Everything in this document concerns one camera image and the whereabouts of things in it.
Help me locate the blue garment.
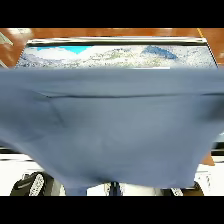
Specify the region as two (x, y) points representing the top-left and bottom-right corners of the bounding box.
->
(0, 65), (224, 197)

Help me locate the silver frame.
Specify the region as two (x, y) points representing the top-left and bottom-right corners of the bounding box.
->
(0, 36), (224, 197)

